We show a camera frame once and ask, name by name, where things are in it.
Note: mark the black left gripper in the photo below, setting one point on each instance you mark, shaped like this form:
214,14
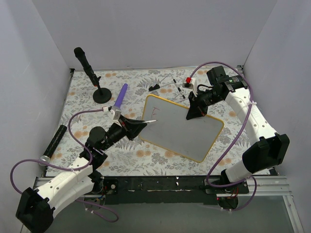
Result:
125,127

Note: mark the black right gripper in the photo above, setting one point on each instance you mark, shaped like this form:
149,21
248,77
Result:
198,104

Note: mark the yellow framed whiteboard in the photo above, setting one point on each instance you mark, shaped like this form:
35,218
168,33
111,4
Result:
171,130

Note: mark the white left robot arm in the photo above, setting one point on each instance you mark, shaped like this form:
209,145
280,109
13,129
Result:
38,207

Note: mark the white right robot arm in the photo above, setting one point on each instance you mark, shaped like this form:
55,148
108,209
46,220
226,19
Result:
268,147

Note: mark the black microphone on stand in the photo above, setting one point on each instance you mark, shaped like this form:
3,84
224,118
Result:
101,95

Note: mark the floral table mat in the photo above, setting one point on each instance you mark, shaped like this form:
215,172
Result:
137,157

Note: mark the black flashlight silver head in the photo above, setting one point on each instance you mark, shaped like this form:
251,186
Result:
47,155

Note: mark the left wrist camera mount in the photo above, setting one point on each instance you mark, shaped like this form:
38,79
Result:
113,113

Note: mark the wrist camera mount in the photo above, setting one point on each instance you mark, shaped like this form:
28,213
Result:
190,83
113,113

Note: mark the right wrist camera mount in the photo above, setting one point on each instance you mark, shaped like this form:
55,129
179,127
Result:
190,83

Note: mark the wire whiteboard stand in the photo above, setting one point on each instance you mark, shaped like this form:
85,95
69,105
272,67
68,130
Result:
166,85

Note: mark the aluminium frame rail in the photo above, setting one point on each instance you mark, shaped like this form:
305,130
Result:
274,185

